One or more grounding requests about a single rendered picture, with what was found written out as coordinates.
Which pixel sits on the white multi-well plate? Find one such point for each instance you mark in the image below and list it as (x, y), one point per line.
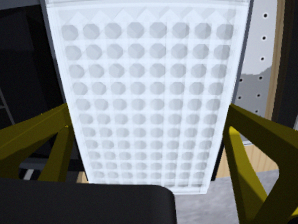
(144, 140)

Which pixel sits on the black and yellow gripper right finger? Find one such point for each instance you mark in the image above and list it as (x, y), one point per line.
(279, 143)

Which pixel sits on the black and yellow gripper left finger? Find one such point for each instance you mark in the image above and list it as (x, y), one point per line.
(19, 141)

